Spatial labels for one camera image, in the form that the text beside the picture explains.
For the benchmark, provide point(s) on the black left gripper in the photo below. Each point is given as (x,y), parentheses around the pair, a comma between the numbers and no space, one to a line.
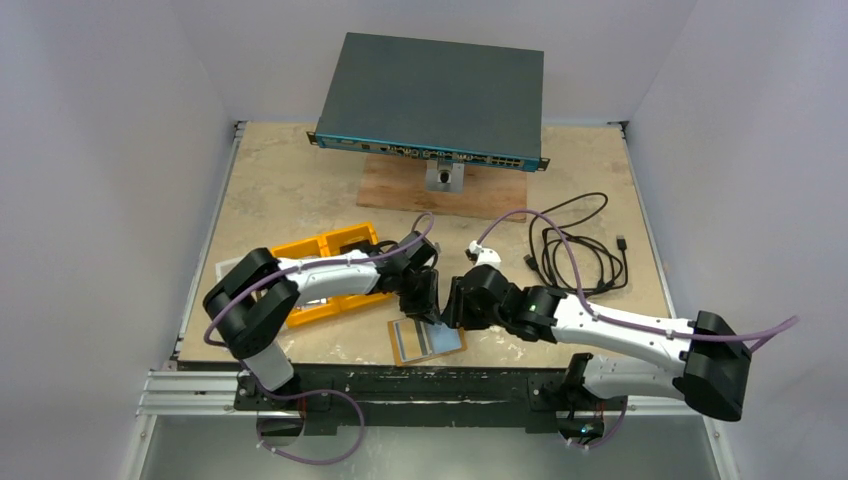
(426,307)

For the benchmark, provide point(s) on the gold card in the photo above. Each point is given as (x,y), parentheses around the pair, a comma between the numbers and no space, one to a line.
(414,340)

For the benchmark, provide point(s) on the yellow bin with silver cards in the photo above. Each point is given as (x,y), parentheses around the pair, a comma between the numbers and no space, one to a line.
(313,310)

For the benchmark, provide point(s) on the yellow bin with black cards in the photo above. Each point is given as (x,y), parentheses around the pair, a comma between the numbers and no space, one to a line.
(341,241)

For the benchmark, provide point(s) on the wooden board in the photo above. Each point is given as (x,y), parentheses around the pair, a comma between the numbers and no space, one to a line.
(404,184)

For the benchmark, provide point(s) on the white plastic tray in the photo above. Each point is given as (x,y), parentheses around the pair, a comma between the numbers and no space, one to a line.
(225,267)

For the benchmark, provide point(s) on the blue network switch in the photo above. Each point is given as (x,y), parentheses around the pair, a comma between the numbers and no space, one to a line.
(436,100)

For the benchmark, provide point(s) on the tan leather card holder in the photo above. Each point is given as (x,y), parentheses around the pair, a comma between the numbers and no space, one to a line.
(442,340)

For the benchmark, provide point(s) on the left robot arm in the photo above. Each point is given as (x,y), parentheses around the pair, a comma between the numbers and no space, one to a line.
(250,305)

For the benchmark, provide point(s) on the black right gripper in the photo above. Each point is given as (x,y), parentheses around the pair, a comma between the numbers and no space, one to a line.
(456,302)

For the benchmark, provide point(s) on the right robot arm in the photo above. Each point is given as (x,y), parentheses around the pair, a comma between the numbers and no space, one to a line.
(701,361)

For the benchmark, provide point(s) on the metal switch stand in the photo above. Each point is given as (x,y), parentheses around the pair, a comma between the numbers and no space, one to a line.
(445,176)

